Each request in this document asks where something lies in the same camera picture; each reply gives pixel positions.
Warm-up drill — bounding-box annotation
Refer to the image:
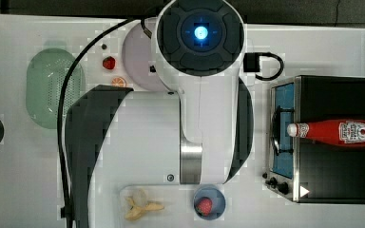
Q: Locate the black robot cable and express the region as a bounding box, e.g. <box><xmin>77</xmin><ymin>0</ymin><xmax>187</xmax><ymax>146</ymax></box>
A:
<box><xmin>56</xmin><ymin>4</ymin><xmax>164</xmax><ymax>228</ymax></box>

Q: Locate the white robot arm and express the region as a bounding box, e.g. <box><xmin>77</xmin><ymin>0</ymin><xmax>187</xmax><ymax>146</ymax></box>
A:
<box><xmin>65</xmin><ymin>0</ymin><xmax>253</xmax><ymax>228</ymax></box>

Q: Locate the blue bowl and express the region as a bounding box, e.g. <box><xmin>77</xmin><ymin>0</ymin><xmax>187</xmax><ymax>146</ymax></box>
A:
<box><xmin>193</xmin><ymin>185</ymin><xmax>226</xmax><ymax>220</ymax></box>

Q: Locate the orange slice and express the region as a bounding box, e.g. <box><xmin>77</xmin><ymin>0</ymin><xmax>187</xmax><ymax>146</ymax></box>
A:
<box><xmin>111</xmin><ymin>77</ymin><xmax>127</xmax><ymax>87</ymax></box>

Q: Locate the peeled banana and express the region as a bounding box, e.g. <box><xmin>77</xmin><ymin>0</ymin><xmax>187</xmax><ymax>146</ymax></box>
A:
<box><xmin>125</xmin><ymin>189</ymin><xmax>164</xmax><ymax>221</ymax></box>

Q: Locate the green perforated strainer basket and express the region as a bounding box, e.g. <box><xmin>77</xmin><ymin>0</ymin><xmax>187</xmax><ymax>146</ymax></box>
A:
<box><xmin>26</xmin><ymin>48</ymin><xmax>75</xmax><ymax>129</ymax></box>

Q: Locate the light purple round plate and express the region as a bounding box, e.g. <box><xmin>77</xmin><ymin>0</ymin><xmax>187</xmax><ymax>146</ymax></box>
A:
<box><xmin>122</xmin><ymin>23</ymin><xmax>167</xmax><ymax>91</ymax></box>

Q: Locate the red strawberry in bowl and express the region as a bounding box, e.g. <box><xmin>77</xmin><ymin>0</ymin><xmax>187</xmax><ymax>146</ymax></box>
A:
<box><xmin>196</xmin><ymin>198</ymin><xmax>213</xmax><ymax>216</ymax></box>

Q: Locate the red ketchup bottle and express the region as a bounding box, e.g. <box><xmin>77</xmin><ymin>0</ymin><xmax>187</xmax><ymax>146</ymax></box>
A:
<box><xmin>287</xmin><ymin>120</ymin><xmax>365</xmax><ymax>147</ymax></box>

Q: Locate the small red strawberry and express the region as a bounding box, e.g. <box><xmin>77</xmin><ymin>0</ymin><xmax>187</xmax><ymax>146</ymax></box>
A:
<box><xmin>103</xmin><ymin>56</ymin><xmax>116</xmax><ymax>70</ymax></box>

